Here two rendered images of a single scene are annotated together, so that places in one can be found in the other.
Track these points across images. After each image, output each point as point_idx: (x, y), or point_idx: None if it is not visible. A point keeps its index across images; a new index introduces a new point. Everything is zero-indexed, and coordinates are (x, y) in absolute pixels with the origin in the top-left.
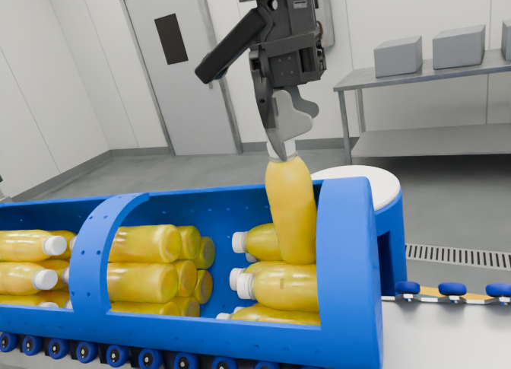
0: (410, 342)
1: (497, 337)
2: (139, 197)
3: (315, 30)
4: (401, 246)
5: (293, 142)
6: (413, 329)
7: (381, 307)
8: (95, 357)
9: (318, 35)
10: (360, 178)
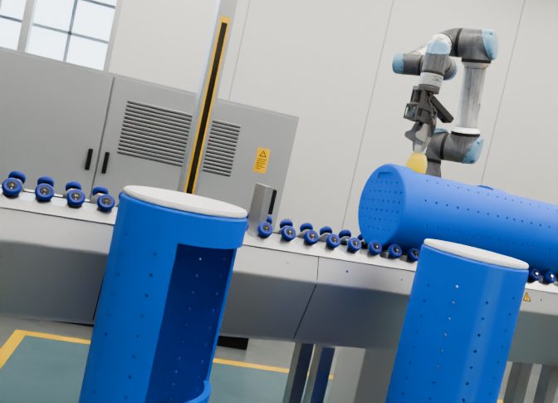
0: (359, 252)
1: None
2: (488, 188)
3: (409, 102)
4: (411, 293)
5: (415, 145)
6: (361, 253)
7: (376, 236)
8: None
9: (416, 105)
10: (397, 165)
